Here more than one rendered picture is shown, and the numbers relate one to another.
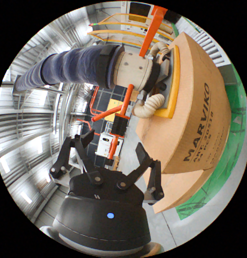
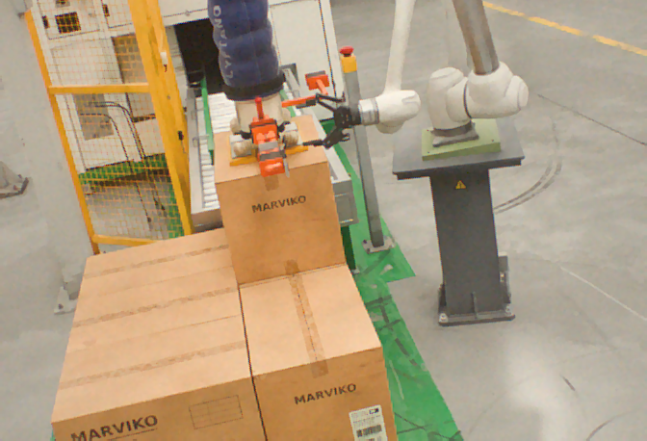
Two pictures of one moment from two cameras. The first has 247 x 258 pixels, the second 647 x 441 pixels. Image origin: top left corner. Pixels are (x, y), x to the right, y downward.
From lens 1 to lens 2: 3.22 m
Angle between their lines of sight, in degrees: 105
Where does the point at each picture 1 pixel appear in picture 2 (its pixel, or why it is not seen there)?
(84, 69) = (271, 64)
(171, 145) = (320, 153)
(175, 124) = (314, 150)
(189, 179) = (338, 280)
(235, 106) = not seen: hidden behind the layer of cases
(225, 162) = (390, 372)
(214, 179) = (399, 402)
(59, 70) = (263, 20)
